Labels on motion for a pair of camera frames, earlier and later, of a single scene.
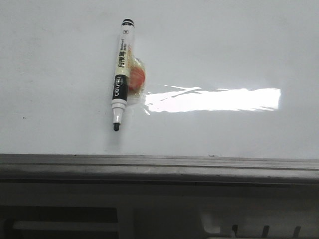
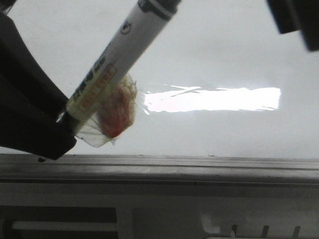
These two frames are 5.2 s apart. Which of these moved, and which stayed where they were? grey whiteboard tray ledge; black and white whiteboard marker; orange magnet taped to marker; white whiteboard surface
Moved: orange magnet taped to marker; black and white whiteboard marker
Stayed: grey whiteboard tray ledge; white whiteboard surface
